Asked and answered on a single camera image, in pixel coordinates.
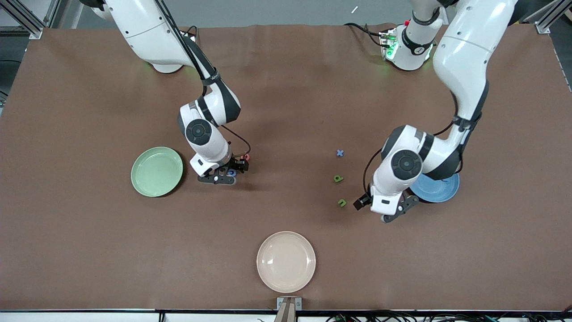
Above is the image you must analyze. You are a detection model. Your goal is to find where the light green plate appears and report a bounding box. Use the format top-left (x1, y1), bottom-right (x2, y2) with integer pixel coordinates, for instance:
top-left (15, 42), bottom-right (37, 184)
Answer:
top-left (131, 147), bottom-right (184, 198)

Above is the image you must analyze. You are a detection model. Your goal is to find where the brown table mat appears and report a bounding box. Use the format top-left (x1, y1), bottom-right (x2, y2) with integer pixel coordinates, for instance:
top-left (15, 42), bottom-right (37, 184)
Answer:
top-left (0, 22), bottom-right (572, 312)

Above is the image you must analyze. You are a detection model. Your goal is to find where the blue plate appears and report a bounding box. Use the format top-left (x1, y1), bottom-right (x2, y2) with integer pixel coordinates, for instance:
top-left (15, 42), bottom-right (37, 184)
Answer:
top-left (409, 172), bottom-right (460, 203)

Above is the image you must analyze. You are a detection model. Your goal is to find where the beige plate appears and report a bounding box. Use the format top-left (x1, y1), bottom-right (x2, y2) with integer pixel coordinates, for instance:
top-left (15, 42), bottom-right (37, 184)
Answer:
top-left (257, 231), bottom-right (316, 294)

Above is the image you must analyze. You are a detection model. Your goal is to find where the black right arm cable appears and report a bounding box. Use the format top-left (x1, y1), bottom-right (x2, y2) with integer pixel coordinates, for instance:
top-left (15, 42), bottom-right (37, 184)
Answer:
top-left (154, 0), bottom-right (252, 161)

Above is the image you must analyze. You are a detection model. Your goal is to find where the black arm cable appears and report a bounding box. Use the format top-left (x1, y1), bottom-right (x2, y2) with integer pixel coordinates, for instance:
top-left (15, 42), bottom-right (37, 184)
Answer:
top-left (154, 0), bottom-right (252, 161)
top-left (363, 89), bottom-right (463, 197)

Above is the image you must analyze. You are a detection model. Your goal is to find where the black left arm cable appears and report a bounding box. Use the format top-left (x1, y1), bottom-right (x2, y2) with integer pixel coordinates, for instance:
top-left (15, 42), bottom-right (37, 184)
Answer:
top-left (363, 89), bottom-right (463, 197)

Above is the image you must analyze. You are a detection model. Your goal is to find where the metal table edge bracket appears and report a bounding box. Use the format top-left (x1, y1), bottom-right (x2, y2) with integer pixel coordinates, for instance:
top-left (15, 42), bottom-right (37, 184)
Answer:
top-left (277, 297), bottom-right (303, 322)

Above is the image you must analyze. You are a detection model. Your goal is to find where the black left base cable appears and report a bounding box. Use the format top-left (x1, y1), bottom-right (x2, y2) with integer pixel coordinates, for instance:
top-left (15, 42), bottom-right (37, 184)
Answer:
top-left (344, 22), bottom-right (386, 47)

